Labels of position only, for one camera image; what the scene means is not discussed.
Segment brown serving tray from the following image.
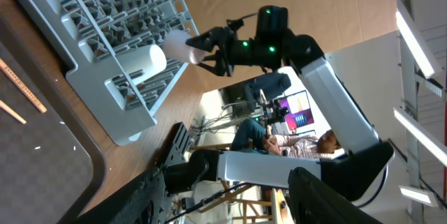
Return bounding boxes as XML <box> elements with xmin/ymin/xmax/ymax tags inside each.
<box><xmin>1</xmin><ymin>22</ymin><xmax>106</xmax><ymax>223</ymax></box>

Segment wooden chopstick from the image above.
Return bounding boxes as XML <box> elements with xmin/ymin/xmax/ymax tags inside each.
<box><xmin>0</xmin><ymin>59</ymin><xmax>47</xmax><ymax>113</ymax></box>
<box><xmin>0</xmin><ymin>100</ymin><xmax>27</xmax><ymax>124</ymax></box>

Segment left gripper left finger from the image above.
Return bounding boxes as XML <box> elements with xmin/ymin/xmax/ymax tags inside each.
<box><xmin>75</xmin><ymin>168</ymin><xmax>170</xmax><ymax>224</ymax></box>

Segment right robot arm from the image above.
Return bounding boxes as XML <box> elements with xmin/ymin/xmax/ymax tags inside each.
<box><xmin>162</xmin><ymin>6</ymin><xmax>394</xmax><ymax>202</ymax></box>

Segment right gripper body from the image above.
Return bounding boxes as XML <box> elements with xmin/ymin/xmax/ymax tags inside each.
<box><xmin>205</xmin><ymin>19</ymin><xmax>244</xmax><ymax>77</ymax></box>

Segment white cup green inside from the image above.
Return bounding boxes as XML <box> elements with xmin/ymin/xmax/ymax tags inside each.
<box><xmin>117</xmin><ymin>45</ymin><xmax>167</xmax><ymax>84</ymax></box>

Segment white cup pink inside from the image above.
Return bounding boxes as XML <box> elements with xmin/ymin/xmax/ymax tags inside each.
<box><xmin>162</xmin><ymin>30</ymin><xmax>206</xmax><ymax>64</ymax></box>

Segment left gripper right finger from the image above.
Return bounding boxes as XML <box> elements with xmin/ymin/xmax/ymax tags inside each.
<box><xmin>288</xmin><ymin>167</ymin><xmax>381</xmax><ymax>224</ymax></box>

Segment computer monitor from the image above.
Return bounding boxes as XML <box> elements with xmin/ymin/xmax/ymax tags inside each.
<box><xmin>278</xmin><ymin>90</ymin><xmax>314</xmax><ymax>131</ymax></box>

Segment right wooden chopstick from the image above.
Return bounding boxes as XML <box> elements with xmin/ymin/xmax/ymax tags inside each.
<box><xmin>0</xmin><ymin>100</ymin><xmax>27</xmax><ymax>124</ymax></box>

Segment grey dishwasher rack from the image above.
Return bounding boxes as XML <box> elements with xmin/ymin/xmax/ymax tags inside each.
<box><xmin>18</xmin><ymin>0</ymin><xmax>197</xmax><ymax>146</ymax></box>

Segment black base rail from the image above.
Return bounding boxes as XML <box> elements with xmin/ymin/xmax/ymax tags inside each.
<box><xmin>156</xmin><ymin>122</ymin><xmax>191</xmax><ymax>168</ymax></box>

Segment ceiling light fixtures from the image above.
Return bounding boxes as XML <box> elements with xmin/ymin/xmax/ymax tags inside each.
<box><xmin>394</xmin><ymin>0</ymin><xmax>446</xmax><ymax>209</ymax></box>

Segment seated person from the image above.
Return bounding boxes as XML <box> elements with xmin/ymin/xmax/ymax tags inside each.
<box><xmin>230</xmin><ymin>119</ymin><xmax>342</xmax><ymax>159</ymax></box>

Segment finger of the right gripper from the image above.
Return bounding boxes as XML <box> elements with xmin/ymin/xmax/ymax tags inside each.
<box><xmin>185</xmin><ymin>28</ymin><xmax>220</xmax><ymax>52</ymax></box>
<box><xmin>198</xmin><ymin>51</ymin><xmax>226</xmax><ymax>76</ymax></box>

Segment left wooden chopstick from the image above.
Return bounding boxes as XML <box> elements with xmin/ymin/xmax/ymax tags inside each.
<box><xmin>0</xmin><ymin>59</ymin><xmax>47</xmax><ymax>113</ymax></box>

